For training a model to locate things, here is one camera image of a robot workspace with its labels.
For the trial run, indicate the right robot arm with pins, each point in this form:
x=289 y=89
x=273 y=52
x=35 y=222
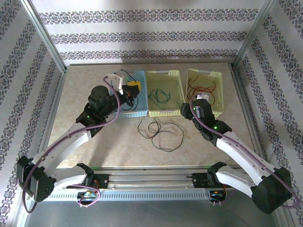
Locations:
x=239 y=153

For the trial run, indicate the blue plastic basket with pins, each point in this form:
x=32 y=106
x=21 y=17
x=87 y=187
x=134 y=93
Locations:
x=132 y=114

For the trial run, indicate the wide yellow plastic basket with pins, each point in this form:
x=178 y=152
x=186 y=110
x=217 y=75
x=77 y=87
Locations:
x=163 y=113

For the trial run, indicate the narrow yellow plastic basket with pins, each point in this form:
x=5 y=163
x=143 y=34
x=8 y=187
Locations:
x=219 y=94

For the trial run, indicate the grey metal sheet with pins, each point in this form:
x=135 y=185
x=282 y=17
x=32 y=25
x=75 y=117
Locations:
x=151 y=215

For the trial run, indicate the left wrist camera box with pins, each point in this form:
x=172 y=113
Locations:
x=116 y=81

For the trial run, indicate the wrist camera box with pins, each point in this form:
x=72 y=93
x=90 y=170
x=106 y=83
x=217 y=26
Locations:
x=116 y=81
x=203 y=97

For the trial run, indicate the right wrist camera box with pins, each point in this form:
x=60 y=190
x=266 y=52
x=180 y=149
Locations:
x=203 y=97

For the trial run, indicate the right aluminium side rail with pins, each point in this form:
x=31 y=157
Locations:
x=240 y=94

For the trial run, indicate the aluminium side rail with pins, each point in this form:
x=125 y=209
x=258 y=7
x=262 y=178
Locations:
x=55 y=104
x=240 y=94

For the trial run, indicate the left aluminium side rail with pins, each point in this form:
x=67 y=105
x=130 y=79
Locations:
x=55 y=104

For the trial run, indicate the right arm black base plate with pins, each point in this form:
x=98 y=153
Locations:
x=198 y=180

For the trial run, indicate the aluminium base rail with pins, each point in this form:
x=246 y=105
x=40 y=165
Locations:
x=151 y=177

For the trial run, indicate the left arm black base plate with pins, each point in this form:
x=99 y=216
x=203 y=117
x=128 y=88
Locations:
x=103 y=180

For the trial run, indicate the left aluminium frame post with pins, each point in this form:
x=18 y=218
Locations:
x=45 y=35

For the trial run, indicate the aluminium frame post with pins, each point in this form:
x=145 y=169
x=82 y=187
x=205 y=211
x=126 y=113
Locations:
x=45 y=35
x=253 y=33

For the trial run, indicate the right aluminium frame post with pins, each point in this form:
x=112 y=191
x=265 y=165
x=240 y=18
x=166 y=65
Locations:
x=253 y=33

